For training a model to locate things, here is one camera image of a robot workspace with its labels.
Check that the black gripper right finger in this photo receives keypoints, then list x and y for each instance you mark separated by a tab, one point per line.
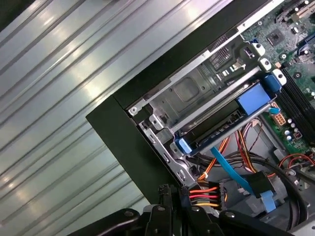
197	223

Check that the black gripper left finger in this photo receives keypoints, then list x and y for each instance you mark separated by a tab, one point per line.
160	221

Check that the hard disk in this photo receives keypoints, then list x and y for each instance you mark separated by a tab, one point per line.
253	98

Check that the black PC case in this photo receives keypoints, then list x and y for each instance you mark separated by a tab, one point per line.
128	137

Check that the black RAM slot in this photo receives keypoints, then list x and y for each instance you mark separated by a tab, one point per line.
300	88
293	93
290	95
296	91

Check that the green motherboard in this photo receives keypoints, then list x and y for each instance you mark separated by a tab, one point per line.
268	23

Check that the blue expansion slot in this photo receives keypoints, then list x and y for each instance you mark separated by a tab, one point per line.
308	40

